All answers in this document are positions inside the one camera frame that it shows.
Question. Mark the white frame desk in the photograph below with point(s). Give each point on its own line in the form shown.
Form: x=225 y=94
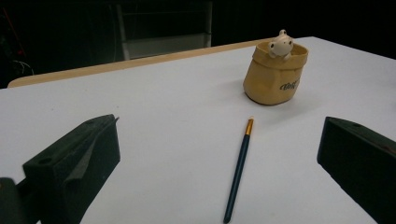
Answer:
x=165 y=45

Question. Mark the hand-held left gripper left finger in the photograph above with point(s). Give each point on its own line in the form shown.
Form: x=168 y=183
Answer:
x=71 y=161

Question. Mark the white table cover sheet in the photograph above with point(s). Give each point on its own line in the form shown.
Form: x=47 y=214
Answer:
x=171 y=93

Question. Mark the yellow bear pen pot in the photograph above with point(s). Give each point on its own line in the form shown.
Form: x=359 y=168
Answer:
x=271 y=81

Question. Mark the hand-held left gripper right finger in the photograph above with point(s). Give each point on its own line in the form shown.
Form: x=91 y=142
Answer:
x=361 y=161

